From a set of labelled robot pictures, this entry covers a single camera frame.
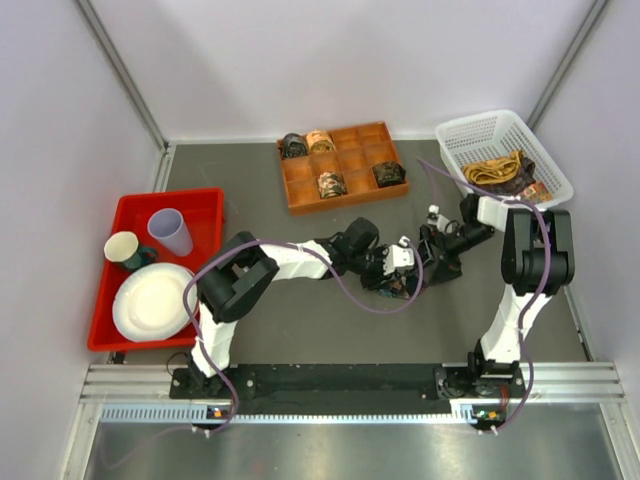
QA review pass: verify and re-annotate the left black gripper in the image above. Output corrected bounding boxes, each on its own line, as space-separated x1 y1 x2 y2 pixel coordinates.
348 245 396 291

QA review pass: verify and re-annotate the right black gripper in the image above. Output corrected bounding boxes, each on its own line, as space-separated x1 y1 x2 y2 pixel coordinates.
409 224 495 287

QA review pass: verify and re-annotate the dark floral necktie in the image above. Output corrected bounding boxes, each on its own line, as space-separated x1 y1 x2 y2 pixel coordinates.
377 274 417 300

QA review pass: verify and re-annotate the orange compartment tray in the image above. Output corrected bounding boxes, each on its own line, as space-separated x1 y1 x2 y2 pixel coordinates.
277 121 409 215

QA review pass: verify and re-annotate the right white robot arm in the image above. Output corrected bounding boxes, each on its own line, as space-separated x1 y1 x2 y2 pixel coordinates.
419 194 575 399

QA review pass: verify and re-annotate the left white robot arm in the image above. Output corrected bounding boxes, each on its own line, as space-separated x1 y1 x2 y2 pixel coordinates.
188 217 414 397

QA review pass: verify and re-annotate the floral black rolled tie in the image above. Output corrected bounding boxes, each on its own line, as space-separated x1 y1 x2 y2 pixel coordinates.
317 171 348 199

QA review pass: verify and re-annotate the dark brown rolled tie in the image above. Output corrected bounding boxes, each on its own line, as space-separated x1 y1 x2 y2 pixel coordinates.
372 161 406 188

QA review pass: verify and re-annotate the gold folded tie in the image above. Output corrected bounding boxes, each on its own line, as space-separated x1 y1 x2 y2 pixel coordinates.
461 150 523 186

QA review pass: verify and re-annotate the dark maroon folded tie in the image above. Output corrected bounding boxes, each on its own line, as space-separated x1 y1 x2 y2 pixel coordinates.
476 157 535 196

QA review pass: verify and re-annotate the cream floral folded tie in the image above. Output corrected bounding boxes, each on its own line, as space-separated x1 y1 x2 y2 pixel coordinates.
518 182 553 205

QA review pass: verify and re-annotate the peach rolled tie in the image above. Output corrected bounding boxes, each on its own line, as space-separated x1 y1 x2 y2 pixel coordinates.
306 130 336 154

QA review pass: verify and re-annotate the white plastic basket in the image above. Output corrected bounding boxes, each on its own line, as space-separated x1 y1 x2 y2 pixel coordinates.
435 109 574 210

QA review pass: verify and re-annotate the lilac plastic cup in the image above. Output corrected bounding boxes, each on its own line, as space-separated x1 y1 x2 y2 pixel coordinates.
147 208 193 257

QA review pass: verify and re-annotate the dark green mug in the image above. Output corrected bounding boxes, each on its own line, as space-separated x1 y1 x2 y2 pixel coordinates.
118 245 158 272

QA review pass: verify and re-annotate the white paper plate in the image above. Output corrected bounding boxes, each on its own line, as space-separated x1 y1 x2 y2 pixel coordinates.
112 262 194 343

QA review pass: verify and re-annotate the cream paper cup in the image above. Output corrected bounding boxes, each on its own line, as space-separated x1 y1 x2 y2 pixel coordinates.
103 231 139 263

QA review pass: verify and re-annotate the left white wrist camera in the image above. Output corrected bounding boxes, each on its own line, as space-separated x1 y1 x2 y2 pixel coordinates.
383 236 416 276

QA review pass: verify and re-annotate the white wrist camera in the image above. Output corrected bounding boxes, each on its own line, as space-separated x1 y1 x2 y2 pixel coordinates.
383 236 416 276
426 204 452 234

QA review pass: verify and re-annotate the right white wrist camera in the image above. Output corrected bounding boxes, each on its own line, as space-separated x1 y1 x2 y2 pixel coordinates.
426 204 452 234

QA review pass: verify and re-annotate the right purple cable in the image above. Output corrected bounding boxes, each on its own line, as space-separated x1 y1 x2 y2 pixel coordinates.
415 157 554 434

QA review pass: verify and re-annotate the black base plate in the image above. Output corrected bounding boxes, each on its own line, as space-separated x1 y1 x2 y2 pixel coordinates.
169 363 525 414

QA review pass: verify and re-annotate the aluminium frame rail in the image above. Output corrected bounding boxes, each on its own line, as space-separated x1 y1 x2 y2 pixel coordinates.
62 361 639 479

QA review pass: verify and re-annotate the slotted cable duct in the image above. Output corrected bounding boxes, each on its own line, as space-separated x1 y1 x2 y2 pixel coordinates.
99 400 478 425

